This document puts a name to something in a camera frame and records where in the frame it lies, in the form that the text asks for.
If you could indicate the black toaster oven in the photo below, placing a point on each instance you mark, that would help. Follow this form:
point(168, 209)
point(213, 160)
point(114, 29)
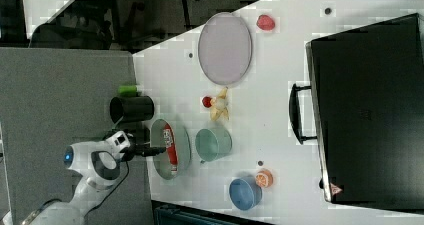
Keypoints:
point(368, 101)

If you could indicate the red plush ketchup bottle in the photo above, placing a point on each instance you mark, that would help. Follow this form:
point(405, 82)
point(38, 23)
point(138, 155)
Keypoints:
point(170, 148)

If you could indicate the small red plush strawberry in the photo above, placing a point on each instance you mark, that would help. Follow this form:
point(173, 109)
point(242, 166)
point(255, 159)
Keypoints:
point(206, 101)

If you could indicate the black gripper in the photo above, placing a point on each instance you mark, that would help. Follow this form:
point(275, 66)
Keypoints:
point(123, 146)

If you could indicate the red strawberry toy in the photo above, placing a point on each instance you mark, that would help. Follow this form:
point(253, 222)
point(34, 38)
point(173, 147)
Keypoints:
point(265, 22)

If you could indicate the dark teal crate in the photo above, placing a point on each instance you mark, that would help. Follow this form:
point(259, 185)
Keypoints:
point(174, 215)

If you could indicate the blue bowl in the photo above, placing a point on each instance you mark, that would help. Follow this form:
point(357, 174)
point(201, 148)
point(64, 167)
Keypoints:
point(245, 193)

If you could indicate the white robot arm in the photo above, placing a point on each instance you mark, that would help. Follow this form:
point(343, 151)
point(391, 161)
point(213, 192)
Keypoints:
point(102, 165)

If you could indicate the black cylindrical cup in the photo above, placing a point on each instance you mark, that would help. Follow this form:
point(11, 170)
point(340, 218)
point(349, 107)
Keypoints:
point(131, 109)

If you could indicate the black oven door handle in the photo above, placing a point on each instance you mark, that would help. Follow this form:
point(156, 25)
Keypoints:
point(295, 113)

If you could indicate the orange slice toy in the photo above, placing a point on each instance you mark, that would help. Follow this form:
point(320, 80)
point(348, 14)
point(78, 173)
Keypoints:
point(264, 178)

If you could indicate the light green cup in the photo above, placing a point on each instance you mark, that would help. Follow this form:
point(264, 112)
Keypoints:
point(213, 143)

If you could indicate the yellow plush banana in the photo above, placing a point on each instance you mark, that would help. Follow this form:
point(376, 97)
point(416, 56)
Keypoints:
point(219, 106)

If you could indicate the large grey plate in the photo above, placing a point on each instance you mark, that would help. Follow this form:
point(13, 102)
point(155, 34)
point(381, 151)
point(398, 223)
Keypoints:
point(224, 48)

